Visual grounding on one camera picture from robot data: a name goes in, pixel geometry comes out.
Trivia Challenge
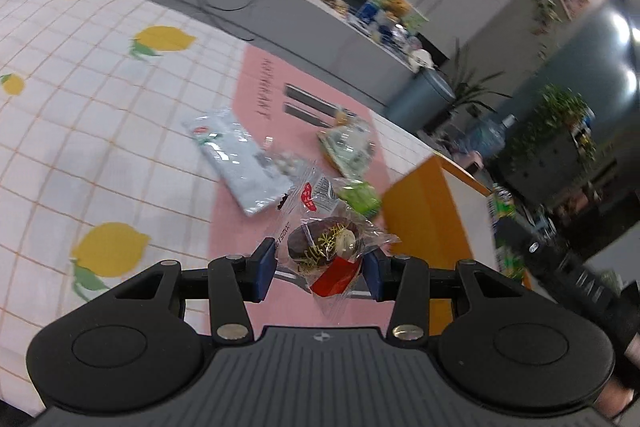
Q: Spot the grey drawer cabinet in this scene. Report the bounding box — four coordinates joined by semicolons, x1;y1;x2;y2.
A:
496;129;596;206

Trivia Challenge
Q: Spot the blue grey trash bin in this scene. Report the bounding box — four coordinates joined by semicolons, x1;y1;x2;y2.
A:
384;69;454;132

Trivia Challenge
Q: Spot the cabinet top ivy plant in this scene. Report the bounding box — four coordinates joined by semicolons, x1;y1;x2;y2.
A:
502;84;590;169

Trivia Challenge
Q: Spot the green calendar card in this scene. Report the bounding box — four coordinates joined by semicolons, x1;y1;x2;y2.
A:
356;0;427;36

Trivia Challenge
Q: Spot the lemon pattern tablecloth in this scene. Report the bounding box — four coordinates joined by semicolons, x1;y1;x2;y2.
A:
0;0;436;417

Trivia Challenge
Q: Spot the hanging vine plant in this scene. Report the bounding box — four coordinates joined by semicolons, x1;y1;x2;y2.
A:
530;0;563;63

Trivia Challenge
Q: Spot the orange cardboard box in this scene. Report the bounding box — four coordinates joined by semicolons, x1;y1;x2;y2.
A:
380;152;534;338

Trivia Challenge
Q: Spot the white wet wipes packet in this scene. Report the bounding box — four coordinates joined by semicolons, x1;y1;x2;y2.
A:
182;107;293;217

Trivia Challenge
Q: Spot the green sausage stick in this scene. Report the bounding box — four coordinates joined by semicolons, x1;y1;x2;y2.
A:
488;183;525;284

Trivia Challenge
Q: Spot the potted long leaf plant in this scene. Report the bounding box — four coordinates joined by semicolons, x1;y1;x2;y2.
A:
445;38;511;118

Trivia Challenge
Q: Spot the water jug with pump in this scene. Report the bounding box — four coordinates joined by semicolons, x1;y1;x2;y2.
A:
462;114;516;160

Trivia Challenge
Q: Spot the chocolate snack clear packet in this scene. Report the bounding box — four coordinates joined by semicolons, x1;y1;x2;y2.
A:
274;170;399;317

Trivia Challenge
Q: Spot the yogurt hawthorn ball bag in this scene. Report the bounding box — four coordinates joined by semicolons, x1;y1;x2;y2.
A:
262;135;318;210

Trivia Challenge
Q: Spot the green label nut bag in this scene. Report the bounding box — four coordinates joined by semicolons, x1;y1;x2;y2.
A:
332;178;381;220

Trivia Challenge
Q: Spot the teddy bear toy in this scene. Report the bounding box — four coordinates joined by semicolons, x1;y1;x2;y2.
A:
381;0;410;18

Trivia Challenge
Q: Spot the clear mixed snack bag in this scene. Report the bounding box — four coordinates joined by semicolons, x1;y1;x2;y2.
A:
317;107;375;180

